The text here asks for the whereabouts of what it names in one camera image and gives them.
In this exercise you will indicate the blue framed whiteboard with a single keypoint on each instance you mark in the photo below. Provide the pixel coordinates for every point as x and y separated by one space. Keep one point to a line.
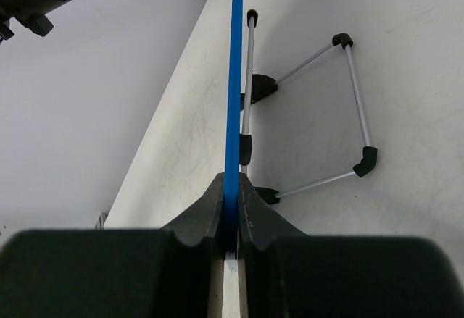
232 143

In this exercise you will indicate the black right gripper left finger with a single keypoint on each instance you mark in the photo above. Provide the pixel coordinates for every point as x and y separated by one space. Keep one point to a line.
174 271

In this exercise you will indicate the left aluminium side rail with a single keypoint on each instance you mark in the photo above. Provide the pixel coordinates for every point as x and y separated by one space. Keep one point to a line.
101 221

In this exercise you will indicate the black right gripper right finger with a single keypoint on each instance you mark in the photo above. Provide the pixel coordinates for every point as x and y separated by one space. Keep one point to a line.
286 273

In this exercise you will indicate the metal whiteboard stand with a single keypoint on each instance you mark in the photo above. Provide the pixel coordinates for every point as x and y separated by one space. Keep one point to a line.
311 118

